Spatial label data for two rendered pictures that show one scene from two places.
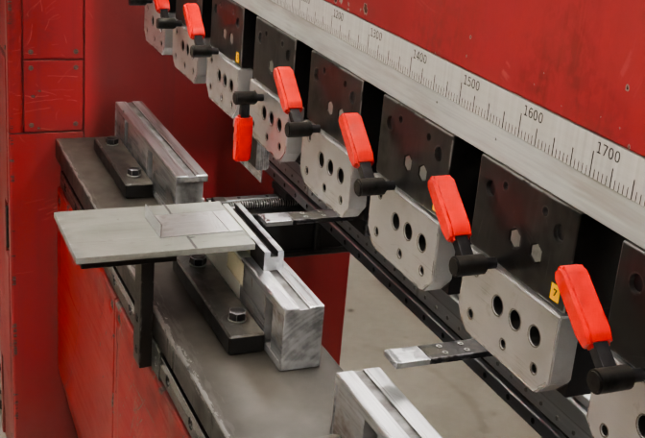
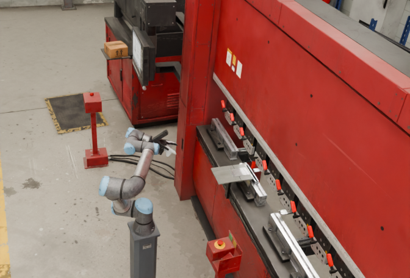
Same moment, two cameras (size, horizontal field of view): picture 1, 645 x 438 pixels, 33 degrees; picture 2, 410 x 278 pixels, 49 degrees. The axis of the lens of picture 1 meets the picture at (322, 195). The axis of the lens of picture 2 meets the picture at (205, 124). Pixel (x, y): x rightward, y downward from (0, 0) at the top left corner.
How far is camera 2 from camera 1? 1.82 m
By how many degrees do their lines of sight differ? 13
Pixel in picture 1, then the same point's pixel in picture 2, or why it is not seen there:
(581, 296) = (310, 230)
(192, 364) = (240, 204)
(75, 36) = (202, 103)
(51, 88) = (196, 114)
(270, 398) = (256, 213)
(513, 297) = (301, 222)
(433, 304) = not seen: hidden behind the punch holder
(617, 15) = (318, 196)
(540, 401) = not seen: hidden behind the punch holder
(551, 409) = not seen: hidden behind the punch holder
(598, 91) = (315, 203)
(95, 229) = (220, 174)
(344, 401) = (271, 219)
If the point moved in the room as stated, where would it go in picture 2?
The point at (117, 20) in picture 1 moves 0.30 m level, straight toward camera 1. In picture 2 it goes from (213, 99) to (216, 116)
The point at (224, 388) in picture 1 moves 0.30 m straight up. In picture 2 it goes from (247, 210) to (253, 177)
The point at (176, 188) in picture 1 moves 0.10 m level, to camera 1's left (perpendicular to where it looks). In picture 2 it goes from (231, 152) to (218, 151)
